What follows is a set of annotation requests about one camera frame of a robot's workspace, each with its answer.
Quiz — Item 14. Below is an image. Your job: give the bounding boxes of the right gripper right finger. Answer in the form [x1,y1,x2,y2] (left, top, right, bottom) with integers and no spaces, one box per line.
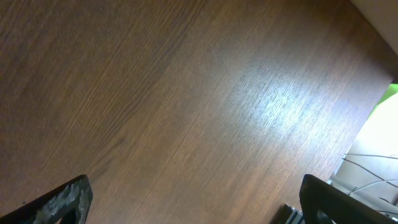
[299,174,395,224]

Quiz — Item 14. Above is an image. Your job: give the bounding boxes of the thin cables beside table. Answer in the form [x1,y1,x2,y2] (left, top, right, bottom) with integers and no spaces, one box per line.
[340,152,398,215]

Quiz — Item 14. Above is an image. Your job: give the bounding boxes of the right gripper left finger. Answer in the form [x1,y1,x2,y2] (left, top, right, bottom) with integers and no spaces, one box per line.
[1,175,93,224]

